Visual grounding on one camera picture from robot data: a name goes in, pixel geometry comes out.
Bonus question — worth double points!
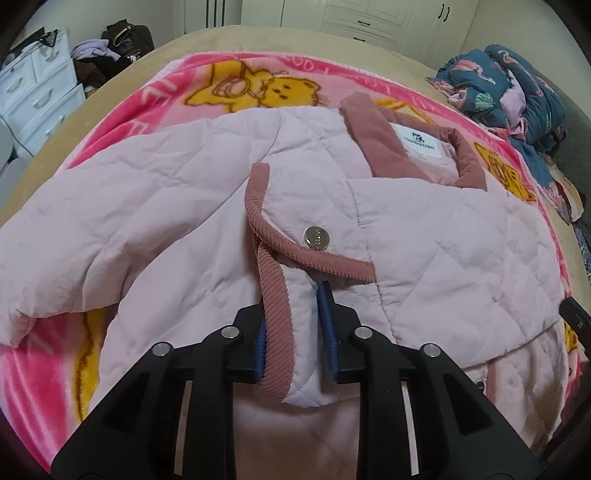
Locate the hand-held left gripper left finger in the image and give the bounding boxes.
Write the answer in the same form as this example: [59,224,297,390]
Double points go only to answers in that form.
[51,305,269,480]

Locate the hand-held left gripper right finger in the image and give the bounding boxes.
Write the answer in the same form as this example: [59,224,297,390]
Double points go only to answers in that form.
[316,281,541,480]

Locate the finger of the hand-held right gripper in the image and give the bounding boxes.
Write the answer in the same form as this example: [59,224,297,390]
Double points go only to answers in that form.
[558,285,591,361]

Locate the pink quilted jacket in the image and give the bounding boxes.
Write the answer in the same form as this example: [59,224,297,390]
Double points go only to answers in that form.
[0,92,575,480]

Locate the dark clothes pile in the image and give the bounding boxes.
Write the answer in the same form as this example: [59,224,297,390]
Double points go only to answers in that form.
[74,54,116,90]

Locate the pile of clothes on chair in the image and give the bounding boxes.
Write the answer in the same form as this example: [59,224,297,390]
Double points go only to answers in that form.
[102,19,155,58]

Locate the pink bear printed blanket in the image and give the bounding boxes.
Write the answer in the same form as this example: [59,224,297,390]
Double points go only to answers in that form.
[0,48,583,457]

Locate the blue floral quilt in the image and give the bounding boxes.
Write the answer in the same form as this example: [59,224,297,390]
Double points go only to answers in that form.
[427,44,591,222]

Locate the bed with beige cover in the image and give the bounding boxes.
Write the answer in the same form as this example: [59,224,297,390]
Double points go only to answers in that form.
[0,25,591,324]

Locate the white wardrobe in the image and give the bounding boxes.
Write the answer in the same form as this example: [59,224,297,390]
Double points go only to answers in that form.
[185,0,476,70]

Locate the white drawer cabinet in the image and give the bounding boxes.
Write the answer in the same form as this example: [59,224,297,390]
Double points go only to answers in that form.
[0,44,88,155]

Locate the lavender garment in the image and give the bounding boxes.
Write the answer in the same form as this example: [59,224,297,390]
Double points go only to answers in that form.
[71,39,123,61]

